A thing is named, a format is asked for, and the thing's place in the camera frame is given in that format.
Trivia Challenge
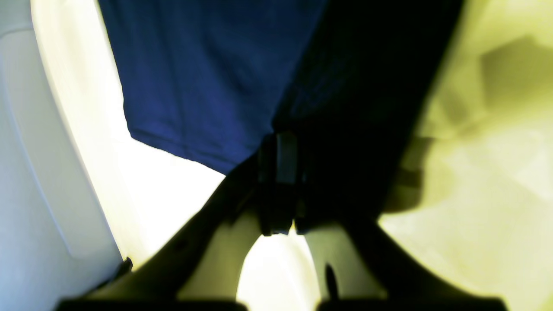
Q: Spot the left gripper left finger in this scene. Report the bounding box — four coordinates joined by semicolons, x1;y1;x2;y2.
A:
57;134;299;311

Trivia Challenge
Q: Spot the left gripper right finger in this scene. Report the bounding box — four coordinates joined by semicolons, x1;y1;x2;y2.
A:
296;147;506;311

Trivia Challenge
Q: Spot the black T-shirt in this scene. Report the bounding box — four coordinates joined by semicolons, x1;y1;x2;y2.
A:
98;0;464;216

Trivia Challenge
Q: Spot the yellow tablecloth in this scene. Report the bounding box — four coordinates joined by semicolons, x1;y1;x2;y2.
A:
31;0;553;311

